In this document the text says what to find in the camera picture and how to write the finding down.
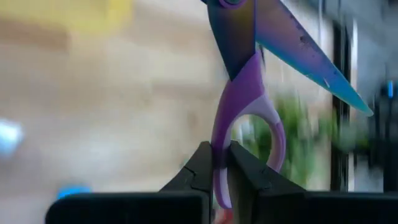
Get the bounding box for green plant white pot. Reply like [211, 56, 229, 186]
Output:
[236, 93, 371, 187]

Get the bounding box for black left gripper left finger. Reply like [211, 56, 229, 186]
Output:
[45, 141, 215, 224]

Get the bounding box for yellow translucent plastic bin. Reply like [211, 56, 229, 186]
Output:
[0, 0, 134, 35]

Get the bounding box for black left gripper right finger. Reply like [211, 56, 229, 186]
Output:
[229, 141, 398, 224]

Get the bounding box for purple-handled scissors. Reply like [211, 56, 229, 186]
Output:
[200, 0, 374, 210]

